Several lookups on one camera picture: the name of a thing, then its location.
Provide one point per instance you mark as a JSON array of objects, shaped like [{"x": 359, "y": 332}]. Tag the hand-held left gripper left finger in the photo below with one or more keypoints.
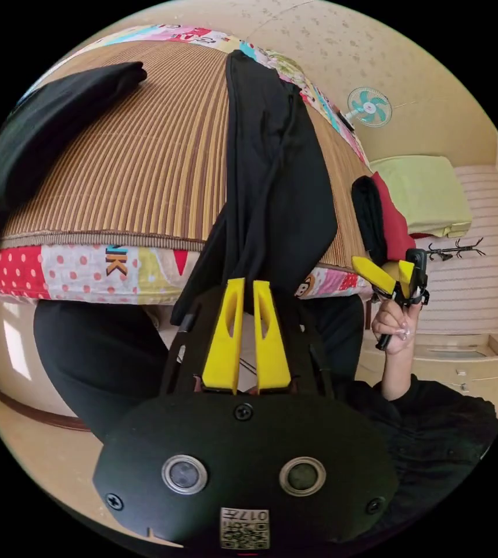
[{"x": 222, "y": 348}]

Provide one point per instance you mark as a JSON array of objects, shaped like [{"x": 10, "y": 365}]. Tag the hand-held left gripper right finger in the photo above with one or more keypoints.
[{"x": 272, "y": 362}]

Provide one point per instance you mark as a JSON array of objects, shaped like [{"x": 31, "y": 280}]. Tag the black pants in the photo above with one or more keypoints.
[{"x": 270, "y": 183}]

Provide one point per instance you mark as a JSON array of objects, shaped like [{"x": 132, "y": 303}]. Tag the beige cupboard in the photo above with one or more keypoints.
[{"x": 449, "y": 362}]

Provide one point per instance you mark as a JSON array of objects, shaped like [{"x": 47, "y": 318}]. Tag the person's right hand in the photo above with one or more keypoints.
[{"x": 399, "y": 327}]

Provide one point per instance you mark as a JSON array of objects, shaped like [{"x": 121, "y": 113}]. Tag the teal wall fan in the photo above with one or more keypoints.
[{"x": 369, "y": 107}]

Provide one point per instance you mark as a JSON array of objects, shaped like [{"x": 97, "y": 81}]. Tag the pile of clothes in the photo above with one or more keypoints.
[{"x": 375, "y": 218}]

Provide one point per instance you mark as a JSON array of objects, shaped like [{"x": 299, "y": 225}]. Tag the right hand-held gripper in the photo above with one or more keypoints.
[{"x": 414, "y": 296}]

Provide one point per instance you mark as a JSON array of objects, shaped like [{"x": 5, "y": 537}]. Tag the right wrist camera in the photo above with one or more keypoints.
[{"x": 418, "y": 263}]

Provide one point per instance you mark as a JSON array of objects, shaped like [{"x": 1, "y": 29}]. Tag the yellow-green pillow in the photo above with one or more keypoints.
[{"x": 427, "y": 192}]

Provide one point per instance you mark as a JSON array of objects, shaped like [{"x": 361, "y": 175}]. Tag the folded black garment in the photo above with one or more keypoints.
[{"x": 44, "y": 131}]

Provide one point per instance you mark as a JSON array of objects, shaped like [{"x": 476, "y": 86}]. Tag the person's right forearm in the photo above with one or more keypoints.
[{"x": 394, "y": 375}]

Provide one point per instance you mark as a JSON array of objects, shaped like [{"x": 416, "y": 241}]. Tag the bed with woven mat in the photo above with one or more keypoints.
[{"x": 144, "y": 152}]

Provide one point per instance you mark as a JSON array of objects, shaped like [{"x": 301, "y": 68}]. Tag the person's body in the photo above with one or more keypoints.
[{"x": 100, "y": 357}]

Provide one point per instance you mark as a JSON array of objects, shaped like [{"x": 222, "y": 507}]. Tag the black coat rack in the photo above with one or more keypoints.
[{"x": 451, "y": 250}]

